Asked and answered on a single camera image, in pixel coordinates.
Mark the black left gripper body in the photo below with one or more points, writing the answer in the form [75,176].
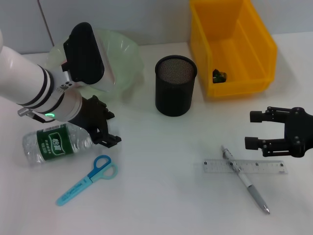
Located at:
[93,115]

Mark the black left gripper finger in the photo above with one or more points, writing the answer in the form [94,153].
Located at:
[107,140]
[110,115]

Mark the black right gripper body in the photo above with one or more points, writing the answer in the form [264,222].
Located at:
[300,132]

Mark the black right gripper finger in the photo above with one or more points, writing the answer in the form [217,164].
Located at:
[269,115]
[269,147]

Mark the clear green-label water bottle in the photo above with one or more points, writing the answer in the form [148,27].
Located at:
[53,144]

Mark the blue teal scissors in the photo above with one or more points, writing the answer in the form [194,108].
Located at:
[83,183]

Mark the green plastic wrapper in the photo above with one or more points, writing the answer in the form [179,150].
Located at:
[219,76]

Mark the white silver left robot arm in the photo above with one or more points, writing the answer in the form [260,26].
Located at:
[29,83]

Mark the clear plastic ruler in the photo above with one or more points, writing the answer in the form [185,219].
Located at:
[264,167]

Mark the white grey pen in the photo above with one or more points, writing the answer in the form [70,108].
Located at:
[254,193]

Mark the translucent green fruit plate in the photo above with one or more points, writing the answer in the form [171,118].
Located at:
[124,58]

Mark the black mesh pen holder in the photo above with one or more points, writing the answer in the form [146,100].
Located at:
[173,98]

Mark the yellow plastic bin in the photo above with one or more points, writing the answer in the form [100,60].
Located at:
[234,49]

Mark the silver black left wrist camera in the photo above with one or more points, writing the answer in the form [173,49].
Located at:
[85,56]

